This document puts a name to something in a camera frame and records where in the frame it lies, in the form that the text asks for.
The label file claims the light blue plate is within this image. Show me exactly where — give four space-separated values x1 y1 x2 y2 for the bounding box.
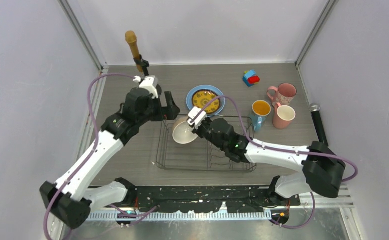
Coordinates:
186 85 226 116

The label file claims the beige floral bowl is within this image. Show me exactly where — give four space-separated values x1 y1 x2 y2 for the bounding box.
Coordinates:
171 116 198 145

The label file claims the yellow plate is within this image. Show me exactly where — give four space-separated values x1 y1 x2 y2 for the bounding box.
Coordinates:
191 89 222 115

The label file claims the blue glazed mug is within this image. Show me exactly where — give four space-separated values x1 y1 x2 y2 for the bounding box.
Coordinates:
250 100 272 132

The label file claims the plain pink mug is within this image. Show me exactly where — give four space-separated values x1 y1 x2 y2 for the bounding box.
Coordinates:
272 102 296 129

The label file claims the pink patterned mug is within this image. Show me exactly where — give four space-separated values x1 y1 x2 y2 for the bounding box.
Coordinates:
266 83 298 107

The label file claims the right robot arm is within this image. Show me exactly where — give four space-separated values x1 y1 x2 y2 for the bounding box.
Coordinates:
189 118 346 206

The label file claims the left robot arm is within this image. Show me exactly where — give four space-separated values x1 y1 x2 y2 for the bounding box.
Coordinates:
40 88 181 230

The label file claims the black microphone stand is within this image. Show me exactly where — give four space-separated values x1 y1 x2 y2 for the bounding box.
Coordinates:
133 54 150 77

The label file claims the colourful toy block stack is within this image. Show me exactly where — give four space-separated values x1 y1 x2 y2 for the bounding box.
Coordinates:
242 69 261 87

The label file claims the brown microphone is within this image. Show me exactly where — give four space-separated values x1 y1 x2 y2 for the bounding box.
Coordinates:
125 30 143 73

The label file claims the black handheld microphone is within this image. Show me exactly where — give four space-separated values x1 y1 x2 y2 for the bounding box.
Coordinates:
309 103 329 147

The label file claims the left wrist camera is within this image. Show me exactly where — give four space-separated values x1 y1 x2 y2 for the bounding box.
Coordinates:
139 75 159 99

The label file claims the black wire dish rack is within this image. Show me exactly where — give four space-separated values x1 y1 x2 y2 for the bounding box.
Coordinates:
155 116 257 172

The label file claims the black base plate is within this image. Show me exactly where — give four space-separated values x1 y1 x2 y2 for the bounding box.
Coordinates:
137 185 301 214

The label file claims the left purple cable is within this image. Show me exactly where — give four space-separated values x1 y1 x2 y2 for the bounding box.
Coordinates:
42 73 159 240

